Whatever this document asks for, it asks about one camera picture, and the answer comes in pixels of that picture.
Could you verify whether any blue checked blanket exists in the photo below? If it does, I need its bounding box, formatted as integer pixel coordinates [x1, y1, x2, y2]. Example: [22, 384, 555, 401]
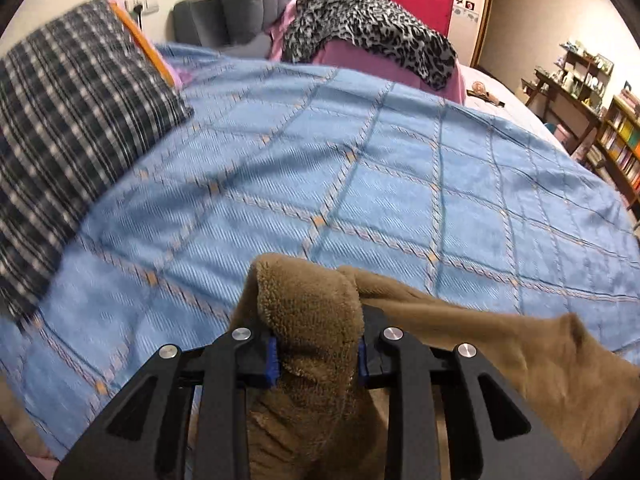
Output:
[0, 42, 640, 461]

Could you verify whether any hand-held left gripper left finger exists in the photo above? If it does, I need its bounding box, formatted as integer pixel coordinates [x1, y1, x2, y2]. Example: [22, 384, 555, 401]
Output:
[52, 327, 279, 480]

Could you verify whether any beige cloth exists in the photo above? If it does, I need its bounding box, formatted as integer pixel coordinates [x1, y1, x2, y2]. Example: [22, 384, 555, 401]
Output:
[0, 375, 48, 461]

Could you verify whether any pink quilt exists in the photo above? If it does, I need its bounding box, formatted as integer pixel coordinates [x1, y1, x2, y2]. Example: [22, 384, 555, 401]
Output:
[265, 0, 468, 106]

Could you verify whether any wooden desk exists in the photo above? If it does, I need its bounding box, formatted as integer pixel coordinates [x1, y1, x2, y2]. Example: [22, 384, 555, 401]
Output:
[520, 67, 601, 156]

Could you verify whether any grey tufted armchair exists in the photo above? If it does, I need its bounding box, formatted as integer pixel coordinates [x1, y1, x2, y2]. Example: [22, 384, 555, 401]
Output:
[172, 0, 318, 58]

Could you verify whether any leopard print cloth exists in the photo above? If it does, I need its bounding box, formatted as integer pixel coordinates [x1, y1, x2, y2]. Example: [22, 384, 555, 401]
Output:
[282, 0, 458, 91]

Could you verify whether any wooden desk shelf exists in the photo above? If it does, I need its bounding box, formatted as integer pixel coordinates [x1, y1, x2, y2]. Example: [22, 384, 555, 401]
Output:
[557, 40, 615, 111]

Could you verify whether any wooden bookshelf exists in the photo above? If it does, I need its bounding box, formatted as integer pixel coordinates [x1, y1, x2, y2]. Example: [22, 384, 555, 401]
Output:
[585, 87, 640, 211]

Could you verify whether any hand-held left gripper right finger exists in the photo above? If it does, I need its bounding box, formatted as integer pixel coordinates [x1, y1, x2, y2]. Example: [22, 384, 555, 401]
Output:
[357, 305, 583, 480]

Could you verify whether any brown fleece towel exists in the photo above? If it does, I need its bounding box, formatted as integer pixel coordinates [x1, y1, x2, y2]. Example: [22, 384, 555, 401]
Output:
[227, 252, 640, 480]

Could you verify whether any dark plaid pillow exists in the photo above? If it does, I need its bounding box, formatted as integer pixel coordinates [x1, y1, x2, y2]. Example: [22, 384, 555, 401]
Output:
[0, 0, 195, 331]

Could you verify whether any pink pillow with orange trim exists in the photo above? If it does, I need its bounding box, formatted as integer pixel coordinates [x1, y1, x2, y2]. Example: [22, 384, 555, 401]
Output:
[107, 0, 193, 88]

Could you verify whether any small brown item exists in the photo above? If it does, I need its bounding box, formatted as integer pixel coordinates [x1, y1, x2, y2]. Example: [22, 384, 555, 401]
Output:
[466, 82, 506, 107]

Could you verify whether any pale pink bed sheet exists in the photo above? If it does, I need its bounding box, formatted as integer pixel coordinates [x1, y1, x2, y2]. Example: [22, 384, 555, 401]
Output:
[457, 62, 576, 153]

